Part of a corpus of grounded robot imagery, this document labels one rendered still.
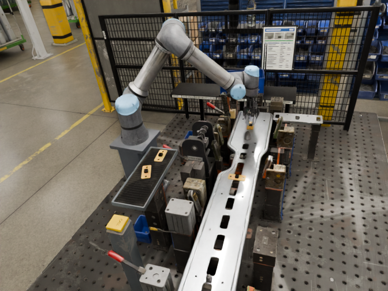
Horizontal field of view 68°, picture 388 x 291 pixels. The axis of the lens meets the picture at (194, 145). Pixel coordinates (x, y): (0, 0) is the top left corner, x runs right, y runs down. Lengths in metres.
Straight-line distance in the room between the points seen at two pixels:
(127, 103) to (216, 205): 0.65
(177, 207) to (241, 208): 0.29
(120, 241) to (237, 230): 0.44
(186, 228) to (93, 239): 0.67
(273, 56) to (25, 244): 2.48
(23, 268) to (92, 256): 1.20
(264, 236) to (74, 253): 1.00
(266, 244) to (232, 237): 0.13
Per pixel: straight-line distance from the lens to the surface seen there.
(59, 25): 8.82
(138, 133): 1.53
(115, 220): 1.09
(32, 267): 2.73
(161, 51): 1.49
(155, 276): 1.05
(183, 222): 1.15
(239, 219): 1.23
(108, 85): 4.33
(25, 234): 3.00
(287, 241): 1.57
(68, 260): 1.68
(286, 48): 2.15
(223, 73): 1.41
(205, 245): 1.16
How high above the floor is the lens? 1.94
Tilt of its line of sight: 35 degrees down
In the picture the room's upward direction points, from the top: 6 degrees counter-clockwise
